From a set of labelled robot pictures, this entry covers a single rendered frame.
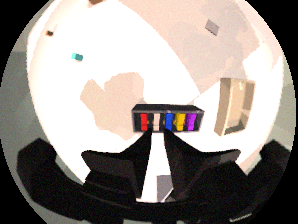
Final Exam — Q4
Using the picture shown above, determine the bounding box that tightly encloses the orange-brown block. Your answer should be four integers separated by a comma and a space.
89, 0, 104, 6

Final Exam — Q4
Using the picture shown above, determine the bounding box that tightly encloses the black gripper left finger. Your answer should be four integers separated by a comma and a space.
81, 127, 153, 198

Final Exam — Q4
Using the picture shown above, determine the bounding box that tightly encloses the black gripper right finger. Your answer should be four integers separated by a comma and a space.
162, 128, 241, 198

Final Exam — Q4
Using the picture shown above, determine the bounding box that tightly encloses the small brown block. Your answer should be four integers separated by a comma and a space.
45, 30, 55, 36

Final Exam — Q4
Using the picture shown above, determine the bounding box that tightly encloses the small teal block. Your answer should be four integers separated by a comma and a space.
72, 52, 84, 61

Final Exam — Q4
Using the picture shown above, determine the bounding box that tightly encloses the beige open tray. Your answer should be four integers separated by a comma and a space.
213, 77, 255, 137

